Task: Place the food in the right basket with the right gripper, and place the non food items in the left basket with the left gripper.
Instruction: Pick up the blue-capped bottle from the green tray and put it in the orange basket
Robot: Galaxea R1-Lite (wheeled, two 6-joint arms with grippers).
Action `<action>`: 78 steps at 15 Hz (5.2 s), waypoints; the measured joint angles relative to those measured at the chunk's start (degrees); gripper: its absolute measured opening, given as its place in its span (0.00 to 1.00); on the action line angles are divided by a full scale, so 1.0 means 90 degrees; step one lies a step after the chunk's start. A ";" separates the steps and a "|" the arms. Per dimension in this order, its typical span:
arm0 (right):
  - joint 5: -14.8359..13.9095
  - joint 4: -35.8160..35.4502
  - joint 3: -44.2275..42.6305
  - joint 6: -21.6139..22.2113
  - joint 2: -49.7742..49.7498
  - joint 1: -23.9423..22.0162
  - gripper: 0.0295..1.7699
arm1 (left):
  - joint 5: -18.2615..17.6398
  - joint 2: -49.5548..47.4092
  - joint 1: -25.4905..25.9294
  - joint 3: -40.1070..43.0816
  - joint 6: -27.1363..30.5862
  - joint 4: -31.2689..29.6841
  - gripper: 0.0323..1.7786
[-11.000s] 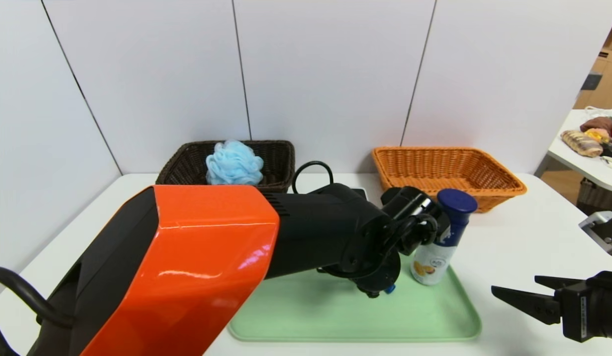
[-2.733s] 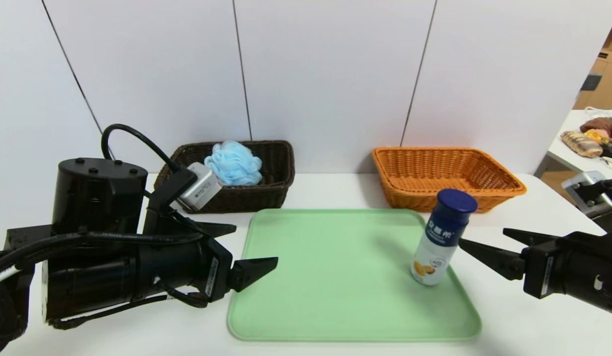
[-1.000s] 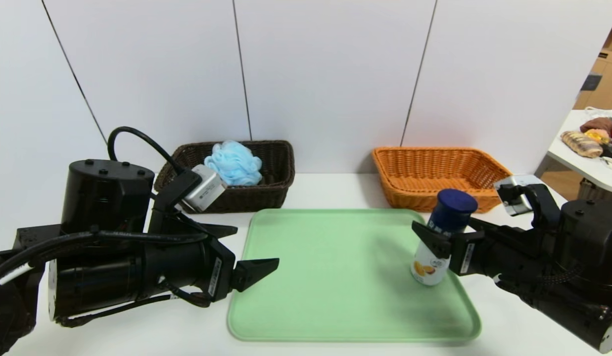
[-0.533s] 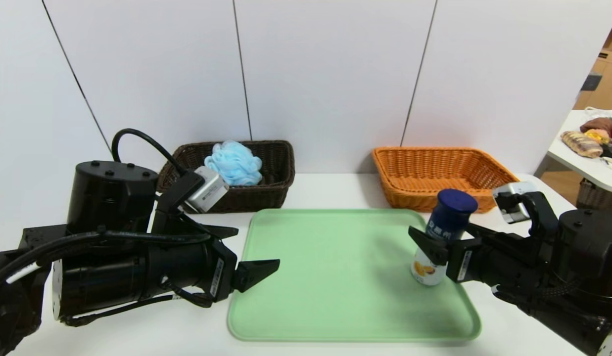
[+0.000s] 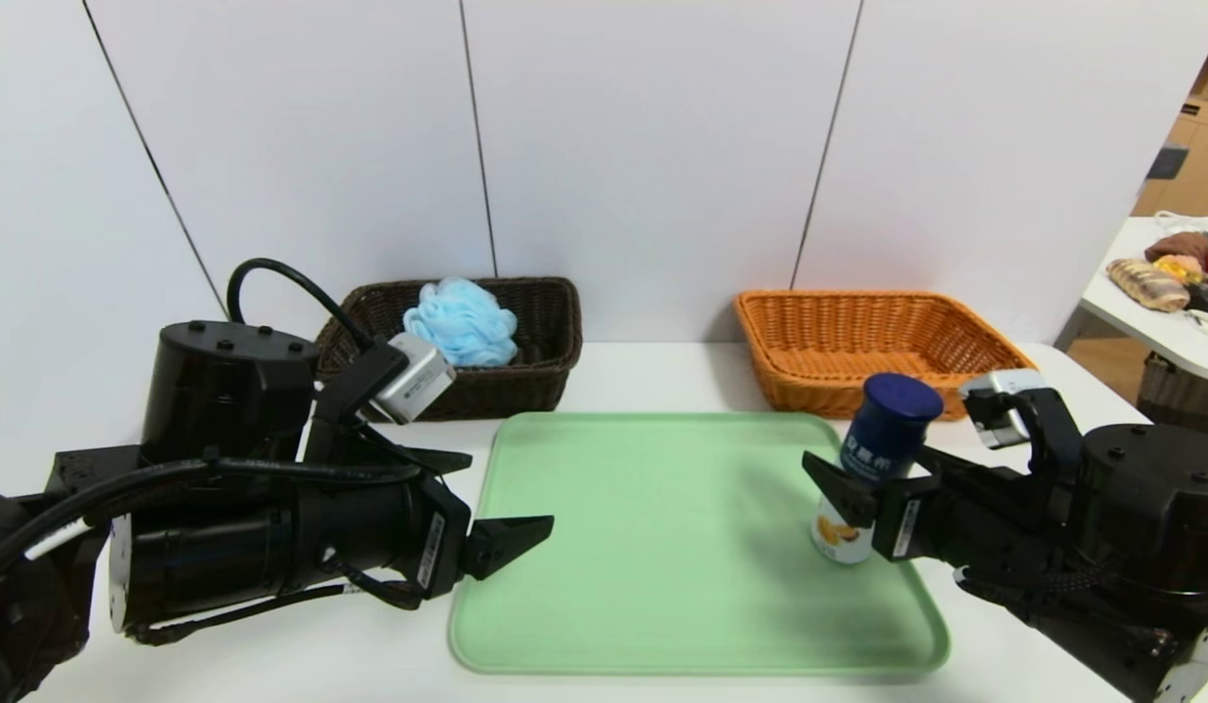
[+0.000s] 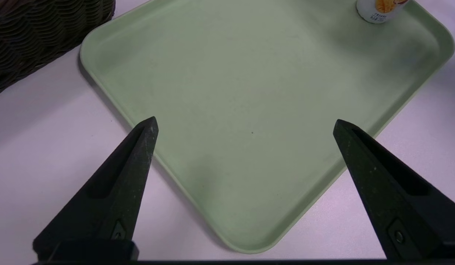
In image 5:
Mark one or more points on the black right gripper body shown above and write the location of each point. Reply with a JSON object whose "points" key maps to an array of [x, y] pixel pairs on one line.
{"points": [[903, 524]]}

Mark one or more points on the striped brown bread loaf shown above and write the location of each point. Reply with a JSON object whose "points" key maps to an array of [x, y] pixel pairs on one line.
{"points": [[1145, 283]]}

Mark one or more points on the light blue bath loofah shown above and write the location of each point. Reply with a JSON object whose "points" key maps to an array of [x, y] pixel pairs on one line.
{"points": [[462, 322]]}

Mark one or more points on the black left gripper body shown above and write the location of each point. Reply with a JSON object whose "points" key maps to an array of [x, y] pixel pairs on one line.
{"points": [[437, 548]]}

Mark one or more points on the light green plastic tray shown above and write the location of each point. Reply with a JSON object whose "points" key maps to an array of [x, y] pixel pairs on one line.
{"points": [[662, 557]]}

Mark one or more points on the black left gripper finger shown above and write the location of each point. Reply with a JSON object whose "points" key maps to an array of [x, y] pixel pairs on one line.
{"points": [[501, 542], [423, 459]]}

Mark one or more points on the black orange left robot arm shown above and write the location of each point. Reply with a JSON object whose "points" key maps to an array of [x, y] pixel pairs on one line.
{"points": [[223, 391]]}

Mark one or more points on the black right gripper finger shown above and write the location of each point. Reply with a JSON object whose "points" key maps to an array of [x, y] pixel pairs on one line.
{"points": [[848, 498], [936, 461]]}

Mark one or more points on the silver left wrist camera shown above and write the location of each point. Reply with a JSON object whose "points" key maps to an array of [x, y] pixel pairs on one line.
{"points": [[418, 381]]}

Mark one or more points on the orange wicker basket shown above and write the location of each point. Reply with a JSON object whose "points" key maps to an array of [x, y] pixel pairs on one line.
{"points": [[818, 351]]}

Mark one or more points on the dark brown food item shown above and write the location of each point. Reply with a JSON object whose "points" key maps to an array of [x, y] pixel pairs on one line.
{"points": [[1178, 244]]}

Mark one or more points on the white yogurt bottle blue cap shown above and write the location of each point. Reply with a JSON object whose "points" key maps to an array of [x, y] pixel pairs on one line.
{"points": [[892, 434]]}

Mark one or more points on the dark basket under background table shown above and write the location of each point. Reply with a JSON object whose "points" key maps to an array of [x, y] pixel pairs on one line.
{"points": [[1185, 395]]}

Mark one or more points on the yellow food item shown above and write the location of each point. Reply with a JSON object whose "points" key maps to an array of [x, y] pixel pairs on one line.
{"points": [[1175, 267]]}

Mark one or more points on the wooden shelf unit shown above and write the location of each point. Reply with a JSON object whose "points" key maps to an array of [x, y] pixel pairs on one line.
{"points": [[1199, 166]]}

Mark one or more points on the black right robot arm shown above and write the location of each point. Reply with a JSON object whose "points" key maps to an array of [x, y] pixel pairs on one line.
{"points": [[1150, 527]]}

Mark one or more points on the dark brown wicker basket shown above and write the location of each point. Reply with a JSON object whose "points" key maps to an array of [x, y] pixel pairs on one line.
{"points": [[525, 381]]}

